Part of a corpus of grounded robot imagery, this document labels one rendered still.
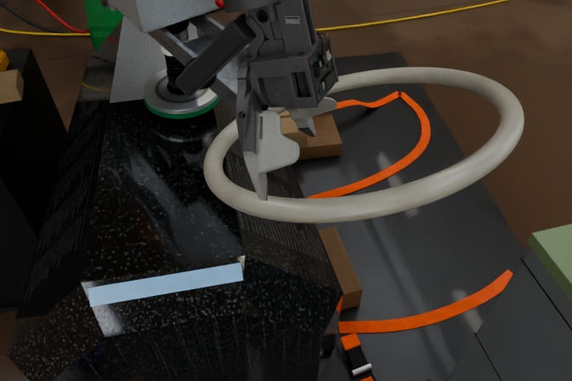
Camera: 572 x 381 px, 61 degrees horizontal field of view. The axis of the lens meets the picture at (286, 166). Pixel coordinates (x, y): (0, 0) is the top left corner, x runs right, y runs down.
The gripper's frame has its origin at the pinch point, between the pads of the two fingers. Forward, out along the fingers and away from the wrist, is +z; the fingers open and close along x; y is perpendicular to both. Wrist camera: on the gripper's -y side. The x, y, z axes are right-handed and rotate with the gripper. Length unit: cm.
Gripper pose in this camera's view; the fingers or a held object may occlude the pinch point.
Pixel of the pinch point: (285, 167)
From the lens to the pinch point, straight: 56.5
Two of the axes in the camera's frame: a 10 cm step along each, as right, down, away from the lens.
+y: 8.9, -0.1, -4.5
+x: 3.9, -5.0, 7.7
